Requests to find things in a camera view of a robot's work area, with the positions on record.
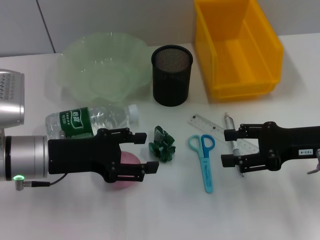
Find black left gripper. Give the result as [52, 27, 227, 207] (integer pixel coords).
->
[47, 127, 160, 183]

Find clear plastic ruler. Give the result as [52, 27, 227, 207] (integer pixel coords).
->
[187, 113, 260, 154]

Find yellow plastic bin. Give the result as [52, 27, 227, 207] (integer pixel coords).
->
[194, 0, 285, 101]

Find black mesh pen holder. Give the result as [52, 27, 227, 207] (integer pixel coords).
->
[150, 44, 194, 107]

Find pink peach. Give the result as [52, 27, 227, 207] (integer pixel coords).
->
[107, 150, 143, 192]

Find green plastic wrapper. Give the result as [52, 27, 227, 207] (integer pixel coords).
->
[148, 125, 177, 163]

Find blue scissors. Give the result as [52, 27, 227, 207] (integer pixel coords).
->
[188, 134, 216, 194]

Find clear green-label water bottle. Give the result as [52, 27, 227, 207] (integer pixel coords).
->
[44, 104, 140, 141]

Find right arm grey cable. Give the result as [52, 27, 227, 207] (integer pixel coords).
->
[306, 148, 320, 175]

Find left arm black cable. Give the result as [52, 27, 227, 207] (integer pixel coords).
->
[14, 172, 68, 191]

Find translucent green fruit plate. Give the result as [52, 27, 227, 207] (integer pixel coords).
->
[58, 31, 152, 104]

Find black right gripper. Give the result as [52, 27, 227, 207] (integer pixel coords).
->
[220, 121, 320, 175]

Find grey ballpoint pen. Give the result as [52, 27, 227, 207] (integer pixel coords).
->
[223, 112, 245, 178]

